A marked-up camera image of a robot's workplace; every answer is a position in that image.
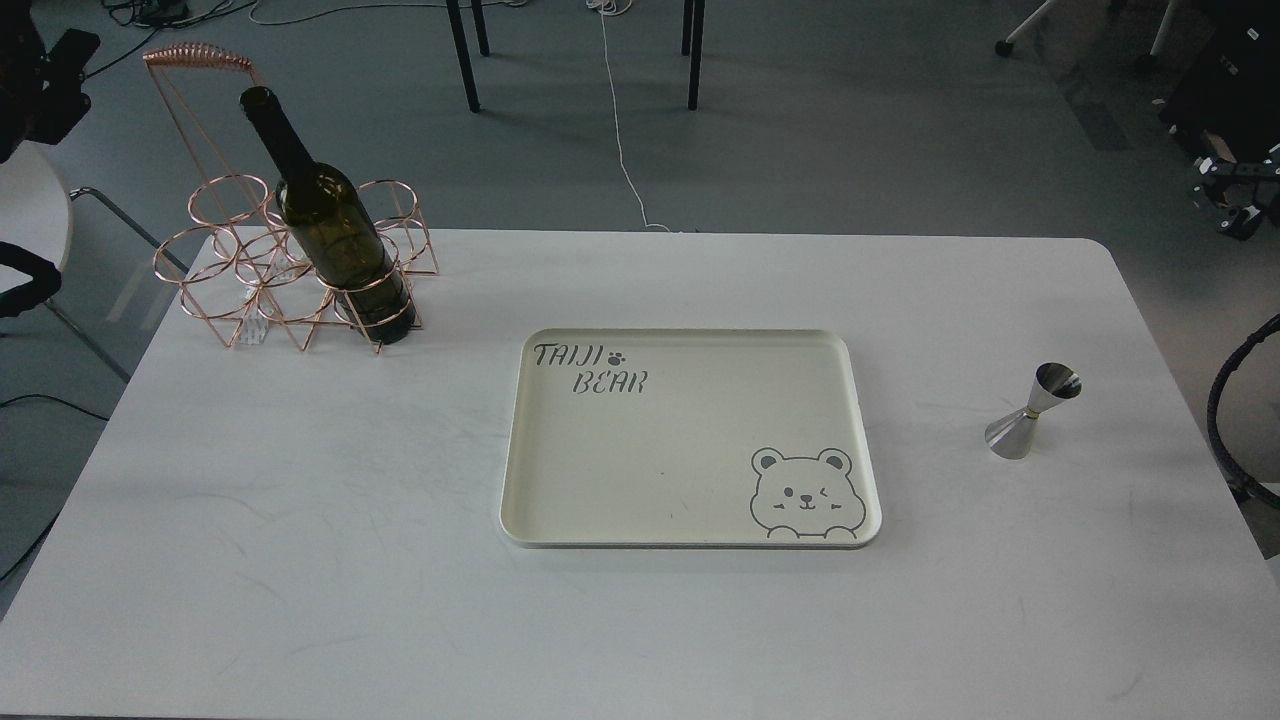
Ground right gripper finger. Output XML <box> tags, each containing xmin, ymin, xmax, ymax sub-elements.
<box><xmin>1190</xmin><ymin>145</ymin><xmax>1279</xmax><ymax>241</ymax></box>

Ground silver steel jigger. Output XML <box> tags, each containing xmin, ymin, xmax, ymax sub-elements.
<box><xmin>984</xmin><ymin>363</ymin><xmax>1082</xmax><ymax>460</ymax></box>

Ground dark green wine bottle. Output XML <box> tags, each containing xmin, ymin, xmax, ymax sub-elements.
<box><xmin>239</xmin><ymin>86</ymin><xmax>416</xmax><ymax>345</ymax></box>

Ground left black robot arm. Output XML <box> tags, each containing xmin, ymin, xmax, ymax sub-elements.
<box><xmin>1</xmin><ymin>1</ymin><xmax>101</xmax><ymax>318</ymax></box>

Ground black equipment case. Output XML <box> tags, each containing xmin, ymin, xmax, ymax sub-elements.
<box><xmin>1158</xmin><ymin>1</ymin><xmax>1279</xmax><ymax>161</ymax></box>

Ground white chair base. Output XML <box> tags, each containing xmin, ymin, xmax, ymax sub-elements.
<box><xmin>993</xmin><ymin>1</ymin><xmax>1185</xmax><ymax>72</ymax></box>

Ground black table legs right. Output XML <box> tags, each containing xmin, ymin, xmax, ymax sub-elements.
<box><xmin>680</xmin><ymin>0</ymin><xmax>707</xmax><ymax>111</ymax></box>

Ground black table legs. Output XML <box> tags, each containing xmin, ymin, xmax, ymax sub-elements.
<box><xmin>680</xmin><ymin>0</ymin><xmax>707</xmax><ymax>111</ymax></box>
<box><xmin>445</xmin><ymin>0</ymin><xmax>490</xmax><ymax>114</ymax></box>

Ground cream bear serving tray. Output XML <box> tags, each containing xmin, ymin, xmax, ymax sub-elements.
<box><xmin>500</xmin><ymin>328</ymin><xmax>883</xmax><ymax>550</ymax></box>

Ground black table legs left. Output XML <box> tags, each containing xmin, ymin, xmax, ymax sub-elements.
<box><xmin>445</xmin><ymin>0</ymin><xmax>490</xmax><ymax>114</ymax></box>

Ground white floor cable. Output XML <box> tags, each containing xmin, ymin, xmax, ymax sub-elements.
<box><xmin>584</xmin><ymin>0</ymin><xmax>673</xmax><ymax>233</ymax></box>

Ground copper wire bottle rack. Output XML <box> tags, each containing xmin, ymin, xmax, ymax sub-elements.
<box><xmin>143</xmin><ymin>42</ymin><xmax>440</xmax><ymax>354</ymax></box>

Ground black floor cables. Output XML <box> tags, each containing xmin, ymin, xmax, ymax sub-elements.
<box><xmin>100</xmin><ymin>0</ymin><xmax>261</xmax><ymax>29</ymax></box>

